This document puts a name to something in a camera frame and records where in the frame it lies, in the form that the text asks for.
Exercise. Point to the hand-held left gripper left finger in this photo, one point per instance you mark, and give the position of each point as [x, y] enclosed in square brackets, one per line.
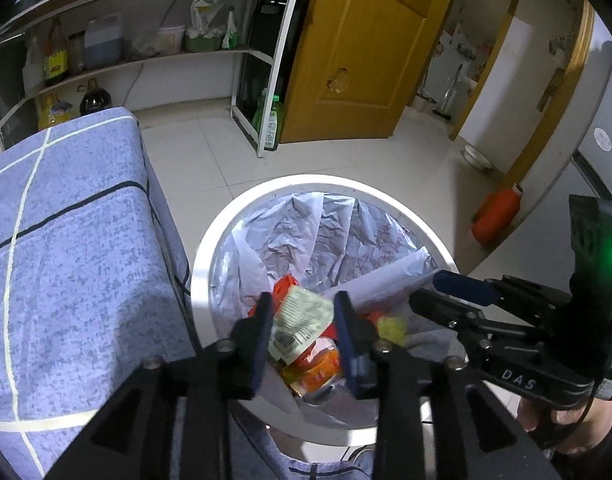
[263, 332]

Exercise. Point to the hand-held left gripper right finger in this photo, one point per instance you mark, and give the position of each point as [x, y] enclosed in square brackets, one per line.
[343, 332]

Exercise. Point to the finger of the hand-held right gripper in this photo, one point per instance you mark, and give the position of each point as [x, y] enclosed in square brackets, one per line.
[460, 284]
[435, 305]

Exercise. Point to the white green snack packet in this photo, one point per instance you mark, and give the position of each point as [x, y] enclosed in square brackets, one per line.
[298, 315]

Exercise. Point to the gold snack packet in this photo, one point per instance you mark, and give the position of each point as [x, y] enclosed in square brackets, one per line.
[391, 329]

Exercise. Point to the red packet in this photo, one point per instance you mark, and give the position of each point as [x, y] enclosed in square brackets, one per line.
[286, 287]

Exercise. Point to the white round trash bin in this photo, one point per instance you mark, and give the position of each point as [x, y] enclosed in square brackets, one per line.
[206, 270]

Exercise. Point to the translucent bin liner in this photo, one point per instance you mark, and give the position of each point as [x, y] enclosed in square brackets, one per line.
[336, 230]

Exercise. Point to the person's right hand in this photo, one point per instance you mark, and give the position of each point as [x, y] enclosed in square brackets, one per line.
[570, 432]

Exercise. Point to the orange snack packet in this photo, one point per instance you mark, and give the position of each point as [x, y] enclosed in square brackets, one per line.
[318, 367]

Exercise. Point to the orange thermos bottle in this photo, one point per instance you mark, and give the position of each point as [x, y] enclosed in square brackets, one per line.
[495, 215]

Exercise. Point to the white bowl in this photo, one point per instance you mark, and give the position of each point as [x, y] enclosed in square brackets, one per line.
[476, 157]

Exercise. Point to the blue denim cloth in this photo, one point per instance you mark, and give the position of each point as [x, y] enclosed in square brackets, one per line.
[311, 467]

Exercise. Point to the grey refrigerator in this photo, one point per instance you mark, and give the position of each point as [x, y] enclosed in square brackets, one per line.
[603, 110]

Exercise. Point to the mop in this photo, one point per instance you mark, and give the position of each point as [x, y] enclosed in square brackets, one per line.
[448, 100]

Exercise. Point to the blue checked tablecloth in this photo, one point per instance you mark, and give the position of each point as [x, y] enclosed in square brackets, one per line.
[86, 260]

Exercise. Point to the green plastic bottle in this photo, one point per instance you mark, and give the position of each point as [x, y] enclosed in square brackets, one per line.
[273, 127]

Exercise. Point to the yellow wooden door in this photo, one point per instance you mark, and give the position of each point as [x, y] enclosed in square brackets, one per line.
[361, 50]

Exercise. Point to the dark oil bottle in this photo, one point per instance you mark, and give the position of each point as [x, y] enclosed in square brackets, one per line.
[95, 100]

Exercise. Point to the white metal shelf rack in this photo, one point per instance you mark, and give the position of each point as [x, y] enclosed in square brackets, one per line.
[151, 60]

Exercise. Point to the green basket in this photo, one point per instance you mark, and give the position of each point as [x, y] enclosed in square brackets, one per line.
[201, 42]

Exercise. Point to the yellow oil bottle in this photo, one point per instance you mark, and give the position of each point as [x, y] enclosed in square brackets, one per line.
[53, 112]

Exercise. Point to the white food container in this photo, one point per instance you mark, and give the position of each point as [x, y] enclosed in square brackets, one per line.
[169, 40]

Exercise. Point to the white plastic bag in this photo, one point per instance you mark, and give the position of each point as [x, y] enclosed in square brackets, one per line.
[208, 10]

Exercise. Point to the translucent jug with dark liquid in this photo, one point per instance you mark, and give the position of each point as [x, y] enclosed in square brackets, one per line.
[103, 42]

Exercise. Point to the yellow label bottle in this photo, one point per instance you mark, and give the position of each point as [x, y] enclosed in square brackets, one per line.
[56, 57]

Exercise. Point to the white bottle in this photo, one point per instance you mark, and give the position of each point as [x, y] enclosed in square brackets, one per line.
[34, 67]

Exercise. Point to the yellow door frame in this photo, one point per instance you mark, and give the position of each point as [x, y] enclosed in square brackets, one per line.
[550, 125]

